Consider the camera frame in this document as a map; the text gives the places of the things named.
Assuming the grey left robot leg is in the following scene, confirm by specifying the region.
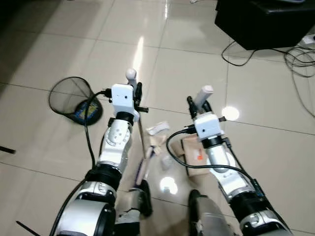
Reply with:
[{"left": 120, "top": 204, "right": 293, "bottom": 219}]
[{"left": 115, "top": 188, "right": 148, "bottom": 236}]

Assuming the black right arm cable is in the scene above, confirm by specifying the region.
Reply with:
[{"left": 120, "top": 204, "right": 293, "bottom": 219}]
[{"left": 166, "top": 125, "right": 264, "bottom": 198}]

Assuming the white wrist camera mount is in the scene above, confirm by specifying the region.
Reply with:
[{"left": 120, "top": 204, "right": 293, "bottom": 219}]
[
  {"left": 111, "top": 84, "right": 136, "bottom": 115},
  {"left": 193, "top": 112, "right": 225, "bottom": 140}
]

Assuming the white power strip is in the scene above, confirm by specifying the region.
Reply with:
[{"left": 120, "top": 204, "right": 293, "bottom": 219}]
[{"left": 301, "top": 34, "right": 315, "bottom": 46}]

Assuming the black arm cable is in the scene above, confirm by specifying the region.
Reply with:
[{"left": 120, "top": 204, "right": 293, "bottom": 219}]
[
  {"left": 166, "top": 125, "right": 264, "bottom": 198},
  {"left": 83, "top": 89, "right": 113, "bottom": 169}
]

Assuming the beige paper scrap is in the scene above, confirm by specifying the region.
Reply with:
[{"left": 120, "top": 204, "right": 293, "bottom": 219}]
[{"left": 149, "top": 135, "right": 166, "bottom": 148}]

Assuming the clear plastic scrap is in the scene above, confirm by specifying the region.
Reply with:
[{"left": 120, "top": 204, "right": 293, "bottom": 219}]
[{"left": 160, "top": 154, "right": 176, "bottom": 171}]

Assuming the crumpled white paper scrap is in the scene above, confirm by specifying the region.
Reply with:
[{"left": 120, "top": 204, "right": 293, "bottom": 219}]
[{"left": 147, "top": 122, "right": 171, "bottom": 139}]

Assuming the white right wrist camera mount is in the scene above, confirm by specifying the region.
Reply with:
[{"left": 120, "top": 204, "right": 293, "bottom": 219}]
[{"left": 193, "top": 112, "right": 225, "bottom": 140}]

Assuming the grey white dustpan handle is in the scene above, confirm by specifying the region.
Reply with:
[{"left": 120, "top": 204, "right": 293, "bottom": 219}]
[{"left": 196, "top": 85, "right": 215, "bottom": 112}]

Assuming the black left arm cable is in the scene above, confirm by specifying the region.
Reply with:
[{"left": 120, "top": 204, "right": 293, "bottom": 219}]
[{"left": 83, "top": 89, "right": 113, "bottom": 169}]

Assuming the blue yellow packet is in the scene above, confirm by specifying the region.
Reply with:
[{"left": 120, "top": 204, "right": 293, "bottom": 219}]
[{"left": 74, "top": 101, "right": 102, "bottom": 124}]

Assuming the grey robot leg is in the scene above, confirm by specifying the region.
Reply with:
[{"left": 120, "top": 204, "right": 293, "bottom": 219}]
[
  {"left": 189, "top": 189, "right": 242, "bottom": 236},
  {"left": 115, "top": 188, "right": 148, "bottom": 236}
]

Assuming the black wire mesh bin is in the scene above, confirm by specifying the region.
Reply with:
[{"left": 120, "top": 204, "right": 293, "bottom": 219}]
[{"left": 48, "top": 76, "right": 104, "bottom": 126}]

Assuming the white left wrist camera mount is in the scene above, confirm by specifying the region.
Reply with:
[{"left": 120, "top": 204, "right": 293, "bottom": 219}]
[{"left": 111, "top": 84, "right": 136, "bottom": 115}]

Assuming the thin black stick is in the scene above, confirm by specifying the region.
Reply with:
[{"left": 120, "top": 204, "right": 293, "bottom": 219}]
[{"left": 16, "top": 221, "right": 43, "bottom": 236}]

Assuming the black cabinet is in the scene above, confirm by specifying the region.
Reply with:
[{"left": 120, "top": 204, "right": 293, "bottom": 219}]
[{"left": 215, "top": 0, "right": 315, "bottom": 51}]

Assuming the thin black floor cable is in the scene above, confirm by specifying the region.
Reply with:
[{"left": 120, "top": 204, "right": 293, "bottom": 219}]
[{"left": 221, "top": 40, "right": 297, "bottom": 67}]

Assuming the broom with white-tipped handle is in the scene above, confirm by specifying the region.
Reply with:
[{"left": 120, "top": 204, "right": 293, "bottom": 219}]
[{"left": 126, "top": 68, "right": 157, "bottom": 217}]

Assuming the grey cable bundle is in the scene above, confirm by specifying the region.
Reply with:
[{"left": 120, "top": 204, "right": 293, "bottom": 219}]
[{"left": 284, "top": 45, "right": 315, "bottom": 119}]

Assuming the grey right robot leg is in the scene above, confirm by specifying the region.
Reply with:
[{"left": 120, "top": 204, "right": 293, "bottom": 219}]
[{"left": 189, "top": 189, "right": 242, "bottom": 236}]

